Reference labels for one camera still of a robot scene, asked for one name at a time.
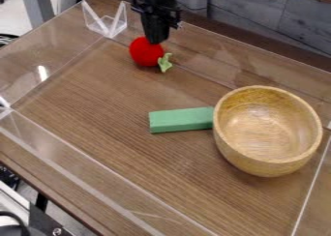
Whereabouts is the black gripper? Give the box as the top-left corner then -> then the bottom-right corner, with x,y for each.
132,0 -> 181,44

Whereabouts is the black cable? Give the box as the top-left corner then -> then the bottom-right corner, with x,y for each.
0,210 -> 30,236

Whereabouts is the clear acrylic corner bracket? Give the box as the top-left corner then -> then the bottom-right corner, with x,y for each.
81,0 -> 128,39

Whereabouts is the green rectangular block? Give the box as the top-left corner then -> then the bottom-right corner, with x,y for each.
148,106 -> 213,133

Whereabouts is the black table clamp mount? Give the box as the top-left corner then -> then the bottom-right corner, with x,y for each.
28,204 -> 73,236

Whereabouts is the grey metal post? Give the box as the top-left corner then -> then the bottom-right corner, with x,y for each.
22,0 -> 54,28

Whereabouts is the wooden bowl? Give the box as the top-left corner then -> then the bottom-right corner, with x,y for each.
213,85 -> 323,177

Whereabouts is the red knitted strawberry fruit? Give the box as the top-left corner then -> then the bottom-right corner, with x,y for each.
129,37 -> 173,73

